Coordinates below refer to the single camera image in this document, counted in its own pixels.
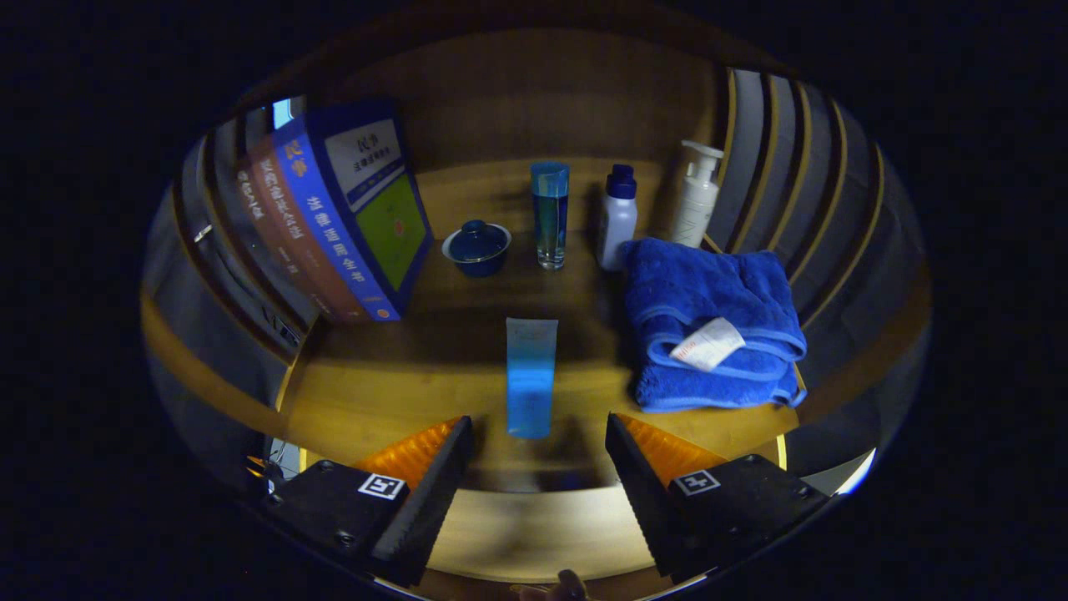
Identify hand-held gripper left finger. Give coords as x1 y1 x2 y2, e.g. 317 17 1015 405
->
260 415 476 588

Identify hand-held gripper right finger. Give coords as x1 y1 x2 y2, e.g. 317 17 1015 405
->
604 412 831 585

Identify wooden drawer with black knob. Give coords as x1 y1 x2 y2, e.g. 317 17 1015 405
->
421 488 668 595

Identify blue squeeze tube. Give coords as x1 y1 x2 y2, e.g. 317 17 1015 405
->
505 317 560 440

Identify wooden countertop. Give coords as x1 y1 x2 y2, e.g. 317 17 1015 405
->
275 159 806 493

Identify wooden cabinet with slatted hutch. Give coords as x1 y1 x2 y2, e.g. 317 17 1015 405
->
140 25 934 502

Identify folded blue towel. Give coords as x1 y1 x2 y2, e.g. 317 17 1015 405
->
619 237 809 414

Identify blue lidded teacup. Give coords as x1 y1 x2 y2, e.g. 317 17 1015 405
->
441 220 512 278

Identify white bottle with blue cap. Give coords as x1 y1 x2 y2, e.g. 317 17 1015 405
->
596 164 639 272

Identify thick blue book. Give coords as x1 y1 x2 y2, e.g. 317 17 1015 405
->
271 100 435 322

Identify tall blue glass bottle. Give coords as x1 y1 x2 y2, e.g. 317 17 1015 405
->
531 161 571 270

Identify white pump bottle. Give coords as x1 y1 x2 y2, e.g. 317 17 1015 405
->
670 139 725 249

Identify reddish brown book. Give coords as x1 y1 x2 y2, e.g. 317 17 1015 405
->
249 138 368 325

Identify tangle of floor cables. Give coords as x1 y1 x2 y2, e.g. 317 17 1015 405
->
246 438 305 493

